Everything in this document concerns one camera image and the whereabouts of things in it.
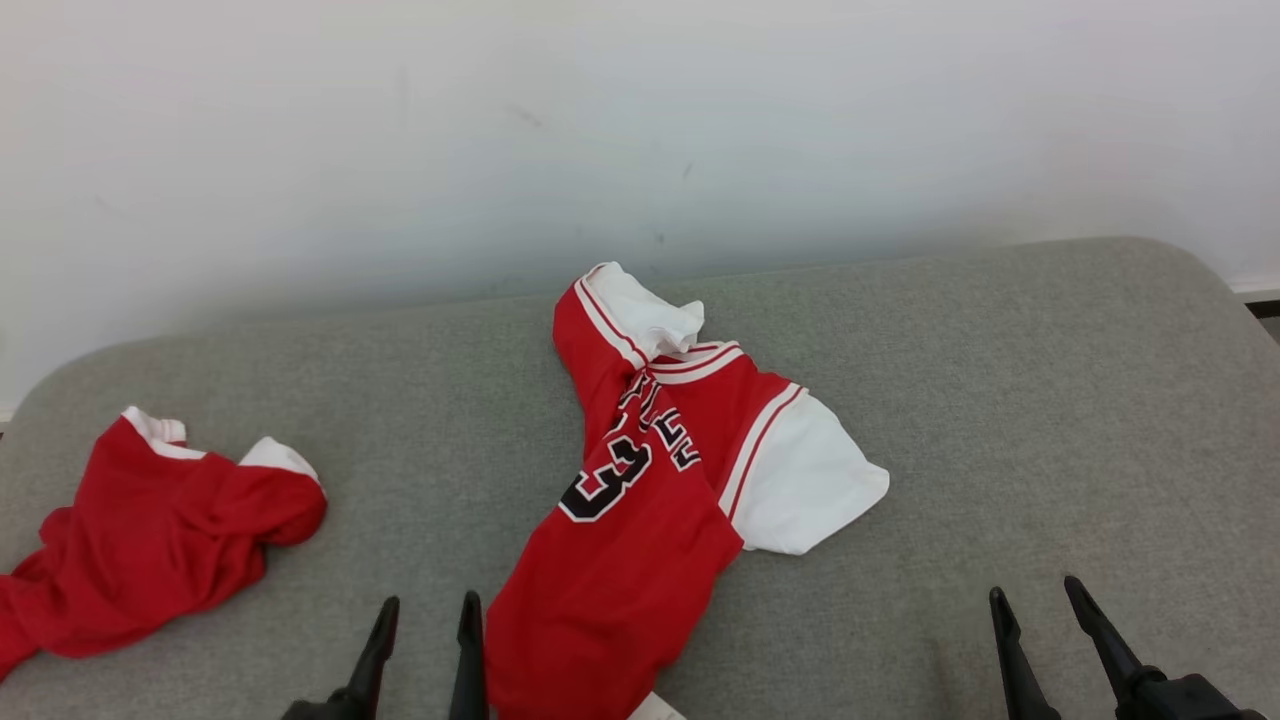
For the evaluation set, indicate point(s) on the red jersey with white sleeves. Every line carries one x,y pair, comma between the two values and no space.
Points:
620,580

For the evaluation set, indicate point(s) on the grey fabric sofa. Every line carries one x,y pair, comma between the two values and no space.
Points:
1000,400

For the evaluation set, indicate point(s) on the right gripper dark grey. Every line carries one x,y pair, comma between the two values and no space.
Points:
1185,702

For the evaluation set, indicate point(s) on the red garment with white hem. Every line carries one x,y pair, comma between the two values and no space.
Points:
150,540

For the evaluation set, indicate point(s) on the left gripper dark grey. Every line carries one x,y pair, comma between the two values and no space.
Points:
325,710

